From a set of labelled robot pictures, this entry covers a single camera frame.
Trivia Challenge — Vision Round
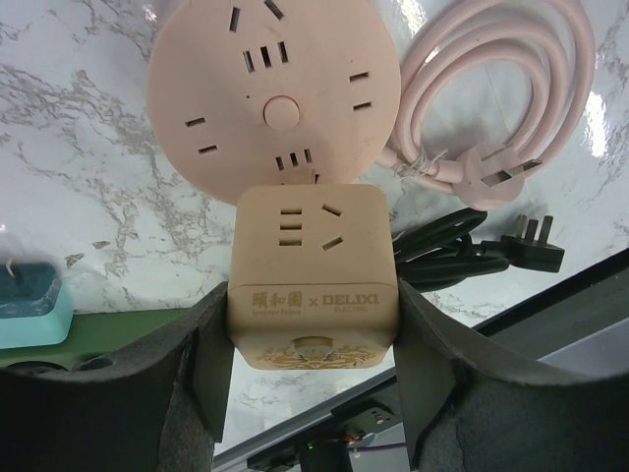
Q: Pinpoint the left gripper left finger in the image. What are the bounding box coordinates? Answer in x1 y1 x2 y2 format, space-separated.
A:
1 283 234 471

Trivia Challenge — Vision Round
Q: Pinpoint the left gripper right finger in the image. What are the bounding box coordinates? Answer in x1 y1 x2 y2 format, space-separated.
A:
395 282 628 471

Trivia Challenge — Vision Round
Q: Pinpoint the green power strip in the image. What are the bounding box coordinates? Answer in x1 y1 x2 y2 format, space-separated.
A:
1 309 189 371

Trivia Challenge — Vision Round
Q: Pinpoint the teal plug adapter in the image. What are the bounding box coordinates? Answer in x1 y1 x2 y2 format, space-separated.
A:
0 234 75 350

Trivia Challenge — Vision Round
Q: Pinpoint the beige cube plug adapter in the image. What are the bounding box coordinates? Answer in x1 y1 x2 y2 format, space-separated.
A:
227 184 399 371

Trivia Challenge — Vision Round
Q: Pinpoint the pink round power strip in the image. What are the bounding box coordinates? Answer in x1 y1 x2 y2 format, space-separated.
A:
147 0 401 204

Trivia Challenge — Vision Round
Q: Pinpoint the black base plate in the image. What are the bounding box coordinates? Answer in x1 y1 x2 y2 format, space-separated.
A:
214 252 628 471

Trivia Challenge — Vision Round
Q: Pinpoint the black coiled power cord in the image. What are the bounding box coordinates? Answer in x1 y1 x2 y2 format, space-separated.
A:
391 206 566 296

